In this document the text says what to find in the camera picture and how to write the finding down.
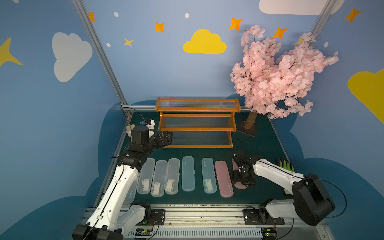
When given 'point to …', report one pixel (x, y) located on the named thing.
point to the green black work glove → (282, 163)
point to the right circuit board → (269, 233)
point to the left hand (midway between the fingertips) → (165, 132)
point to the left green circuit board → (143, 232)
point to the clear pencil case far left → (131, 195)
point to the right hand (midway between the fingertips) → (240, 180)
